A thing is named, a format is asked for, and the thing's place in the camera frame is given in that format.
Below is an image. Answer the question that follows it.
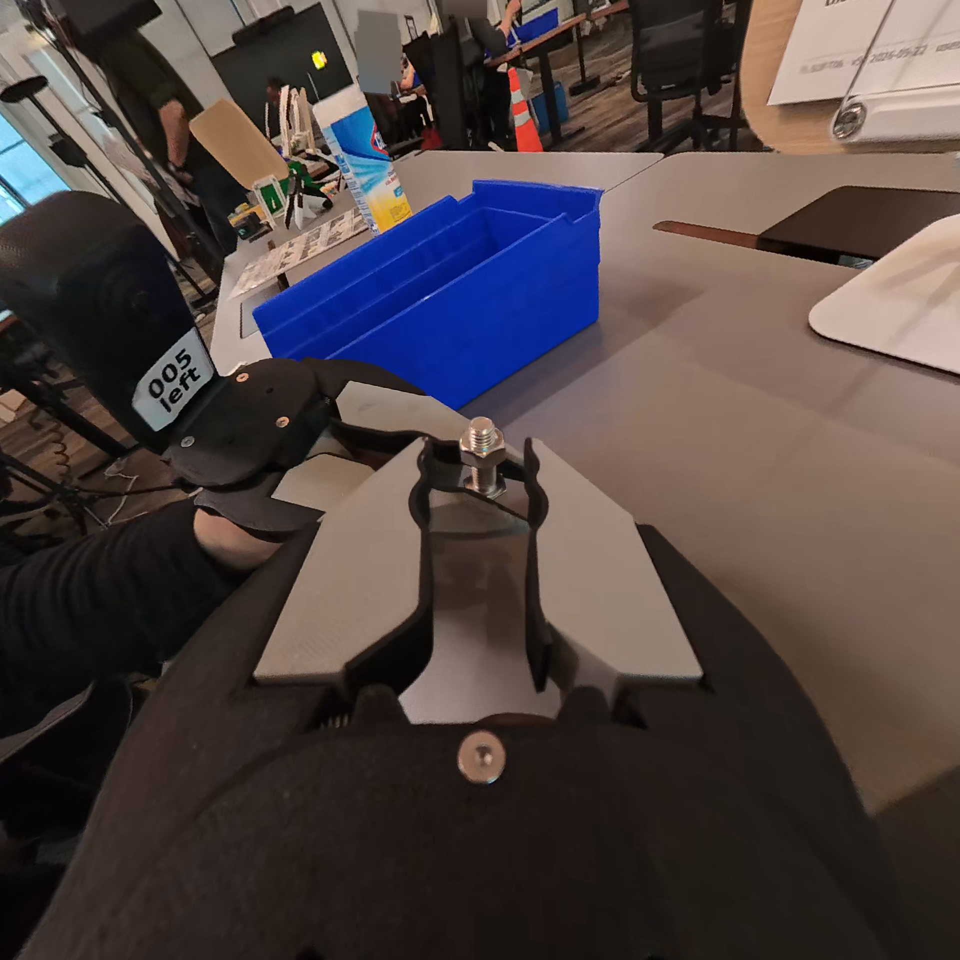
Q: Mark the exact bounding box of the person's left forearm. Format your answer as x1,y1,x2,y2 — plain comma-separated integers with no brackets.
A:
0,498,249,740

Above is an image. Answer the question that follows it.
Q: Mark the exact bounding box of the blue plastic bin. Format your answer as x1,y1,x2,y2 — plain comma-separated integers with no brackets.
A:
251,178,605,412

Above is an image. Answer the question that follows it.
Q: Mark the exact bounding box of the steel hex bolt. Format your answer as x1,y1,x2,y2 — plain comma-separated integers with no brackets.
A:
461,416,511,502

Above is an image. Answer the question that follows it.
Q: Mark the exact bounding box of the black wall screen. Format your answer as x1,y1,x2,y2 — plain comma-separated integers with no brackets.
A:
212,3,354,114

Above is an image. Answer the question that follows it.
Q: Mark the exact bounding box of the printed instruction sheet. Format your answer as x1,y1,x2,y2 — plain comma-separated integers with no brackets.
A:
766,0,960,106

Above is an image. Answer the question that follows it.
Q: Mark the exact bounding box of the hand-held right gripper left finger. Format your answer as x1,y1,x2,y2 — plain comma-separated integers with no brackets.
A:
253,437,438,699

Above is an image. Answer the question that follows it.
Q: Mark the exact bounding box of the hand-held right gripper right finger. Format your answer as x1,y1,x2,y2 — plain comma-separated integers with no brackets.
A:
521,437,706,704

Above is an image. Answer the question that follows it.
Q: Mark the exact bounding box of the black office chair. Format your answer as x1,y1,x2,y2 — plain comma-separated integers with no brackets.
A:
628,0,744,151

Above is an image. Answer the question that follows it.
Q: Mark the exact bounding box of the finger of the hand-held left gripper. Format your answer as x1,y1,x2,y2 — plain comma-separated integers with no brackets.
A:
270,450,380,520
330,379,526,483

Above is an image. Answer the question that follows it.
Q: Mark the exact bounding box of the printed paper strip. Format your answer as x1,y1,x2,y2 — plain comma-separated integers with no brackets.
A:
228,206,376,297

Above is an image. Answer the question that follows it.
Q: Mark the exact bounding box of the dark desk cable cover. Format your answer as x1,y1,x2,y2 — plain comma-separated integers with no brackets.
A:
652,186,960,267

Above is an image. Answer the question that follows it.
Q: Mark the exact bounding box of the wooden board stand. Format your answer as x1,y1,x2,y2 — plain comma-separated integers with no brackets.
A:
189,99,290,181

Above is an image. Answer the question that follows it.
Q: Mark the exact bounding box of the white disinfecting wipes canister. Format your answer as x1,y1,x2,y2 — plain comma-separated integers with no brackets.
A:
311,82,414,235

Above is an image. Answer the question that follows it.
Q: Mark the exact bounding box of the orange traffic cone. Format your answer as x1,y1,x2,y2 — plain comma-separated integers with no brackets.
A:
506,66,545,153

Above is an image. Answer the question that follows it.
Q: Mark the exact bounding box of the person's left hand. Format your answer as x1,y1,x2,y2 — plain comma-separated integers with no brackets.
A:
192,498,284,569

